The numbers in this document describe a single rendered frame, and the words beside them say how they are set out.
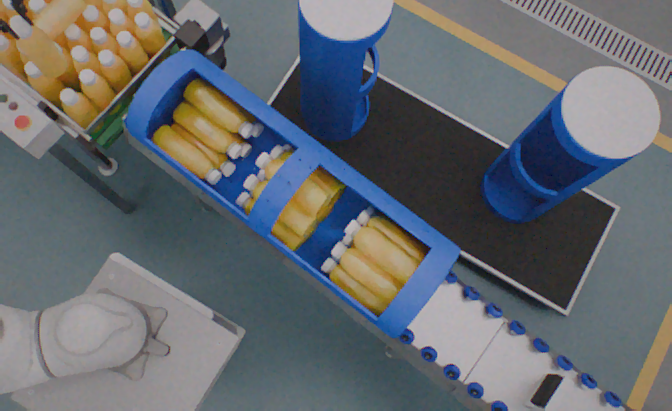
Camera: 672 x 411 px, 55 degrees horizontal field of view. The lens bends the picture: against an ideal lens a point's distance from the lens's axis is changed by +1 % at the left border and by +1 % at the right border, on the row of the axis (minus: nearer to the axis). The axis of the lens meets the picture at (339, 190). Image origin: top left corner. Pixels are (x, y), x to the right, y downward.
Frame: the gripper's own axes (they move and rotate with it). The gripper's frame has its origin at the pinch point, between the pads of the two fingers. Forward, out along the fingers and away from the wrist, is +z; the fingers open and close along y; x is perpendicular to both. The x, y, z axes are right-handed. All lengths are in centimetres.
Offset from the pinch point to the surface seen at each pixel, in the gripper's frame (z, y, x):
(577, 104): 33, 84, -115
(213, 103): 22.7, 17.8, -38.7
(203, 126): 26.8, 12.1, -39.3
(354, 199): 36, 23, -82
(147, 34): 30.1, 23.8, -8.3
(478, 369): 44, 8, -136
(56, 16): 20.0, 10.4, 7.7
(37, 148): 31.6, -18.9, -7.6
